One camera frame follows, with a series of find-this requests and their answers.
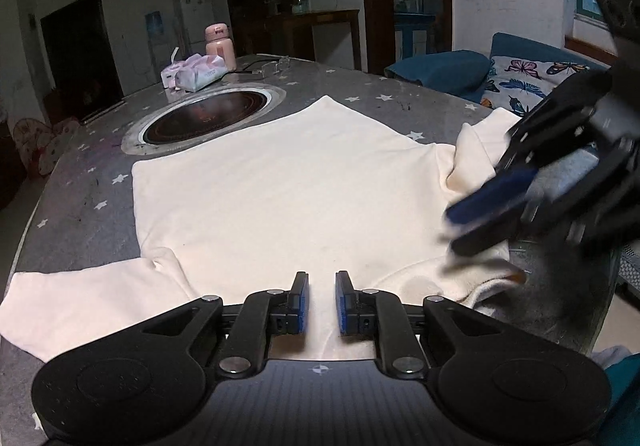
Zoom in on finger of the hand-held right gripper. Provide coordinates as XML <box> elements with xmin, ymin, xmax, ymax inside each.
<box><xmin>440</xmin><ymin>202</ymin><xmax>532</xmax><ymax>259</ymax></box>
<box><xmin>444</xmin><ymin>162</ymin><xmax>540</xmax><ymax>229</ymax></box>

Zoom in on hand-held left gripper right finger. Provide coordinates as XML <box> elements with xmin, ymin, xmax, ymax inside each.
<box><xmin>334</xmin><ymin>270</ymin><xmax>507</xmax><ymax>375</ymax></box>

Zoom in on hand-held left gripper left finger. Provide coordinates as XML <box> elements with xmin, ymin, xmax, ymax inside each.
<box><xmin>136</xmin><ymin>271</ymin><xmax>311</xmax><ymax>375</ymax></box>

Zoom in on cream long-sleeve shirt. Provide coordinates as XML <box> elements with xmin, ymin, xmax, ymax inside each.
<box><xmin>0</xmin><ymin>96</ymin><xmax>527</xmax><ymax>363</ymax></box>

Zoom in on butterfly print cushion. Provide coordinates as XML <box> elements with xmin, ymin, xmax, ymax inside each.
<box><xmin>481</xmin><ymin>54</ymin><xmax>610</xmax><ymax>119</ymax></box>

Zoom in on blue sofa cushion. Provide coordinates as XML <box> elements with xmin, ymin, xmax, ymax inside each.
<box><xmin>384</xmin><ymin>32</ymin><xmax>566</xmax><ymax>104</ymax></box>

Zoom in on teal cloth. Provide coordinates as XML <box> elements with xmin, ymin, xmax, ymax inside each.
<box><xmin>594</xmin><ymin>347</ymin><xmax>640</xmax><ymax>446</ymax></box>

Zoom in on round built-in induction cooktop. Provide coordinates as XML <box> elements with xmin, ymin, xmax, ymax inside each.
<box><xmin>121</xmin><ymin>83</ymin><xmax>287</xmax><ymax>158</ymax></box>

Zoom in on grey star-print tablecloth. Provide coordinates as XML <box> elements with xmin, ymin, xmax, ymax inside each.
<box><xmin>0</xmin><ymin>54</ymin><xmax>623</xmax><ymax>432</ymax></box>

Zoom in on clear eyeglasses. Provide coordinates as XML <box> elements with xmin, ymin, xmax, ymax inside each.
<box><xmin>257</xmin><ymin>56</ymin><xmax>294</xmax><ymax>77</ymax></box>

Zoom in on soft tissue pack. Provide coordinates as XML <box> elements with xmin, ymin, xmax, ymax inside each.
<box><xmin>160</xmin><ymin>47</ymin><xmax>229</xmax><ymax>92</ymax></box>

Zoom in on pink insulated bottle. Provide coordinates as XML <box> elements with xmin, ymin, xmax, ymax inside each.
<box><xmin>204</xmin><ymin>23</ymin><xmax>237</xmax><ymax>72</ymax></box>

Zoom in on floral padded chair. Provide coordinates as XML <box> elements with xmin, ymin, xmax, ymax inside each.
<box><xmin>12</xmin><ymin>117</ymin><xmax>82</xmax><ymax>177</ymax></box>

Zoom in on white refrigerator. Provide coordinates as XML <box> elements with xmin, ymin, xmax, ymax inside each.
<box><xmin>174</xmin><ymin>0</ymin><xmax>232</xmax><ymax>57</ymax></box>

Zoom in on blue water dispenser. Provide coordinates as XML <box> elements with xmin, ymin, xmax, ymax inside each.
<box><xmin>143</xmin><ymin>10</ymin><xmax>169</xmax><ymax>76</ymax></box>

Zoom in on black cable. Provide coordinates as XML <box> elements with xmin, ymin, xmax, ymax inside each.
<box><xmin>226</xmin><ymin>58</ymin><xmax>281</xmax><ymax>75</ymax></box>

